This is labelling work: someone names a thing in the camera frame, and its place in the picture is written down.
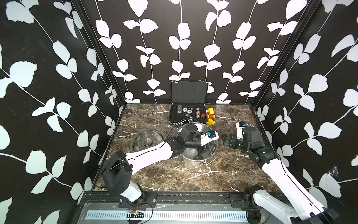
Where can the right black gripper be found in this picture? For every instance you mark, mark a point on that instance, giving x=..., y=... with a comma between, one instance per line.
x=233, y=138

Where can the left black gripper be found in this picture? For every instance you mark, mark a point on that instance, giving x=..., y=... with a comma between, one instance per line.
x=203, y=148

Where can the stainless steel pot lid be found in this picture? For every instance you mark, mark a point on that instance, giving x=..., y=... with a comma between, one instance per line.
x=145, y=139

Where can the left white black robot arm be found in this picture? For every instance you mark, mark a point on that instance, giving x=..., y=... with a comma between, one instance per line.
x=121, y=167

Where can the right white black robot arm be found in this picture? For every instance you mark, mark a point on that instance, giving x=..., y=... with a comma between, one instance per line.
x=303, y=208

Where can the yellow red toy blocks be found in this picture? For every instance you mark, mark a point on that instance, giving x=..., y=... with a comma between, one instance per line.
x=210, y=117

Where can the black open case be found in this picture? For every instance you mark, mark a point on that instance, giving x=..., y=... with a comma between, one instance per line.
x=188, y=100

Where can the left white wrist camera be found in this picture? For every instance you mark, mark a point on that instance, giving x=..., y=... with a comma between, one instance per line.
x=208, y=137

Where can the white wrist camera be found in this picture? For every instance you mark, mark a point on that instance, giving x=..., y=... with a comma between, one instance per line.
x=240, y=126
x=208, y=137

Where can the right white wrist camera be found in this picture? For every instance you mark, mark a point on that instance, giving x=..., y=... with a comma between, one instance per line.
x=240, y=126

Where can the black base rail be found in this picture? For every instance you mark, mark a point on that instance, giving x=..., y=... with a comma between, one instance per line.
x=235, y=200

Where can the white perforated cable duct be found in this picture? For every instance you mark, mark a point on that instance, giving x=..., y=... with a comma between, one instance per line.
x=222, y=216

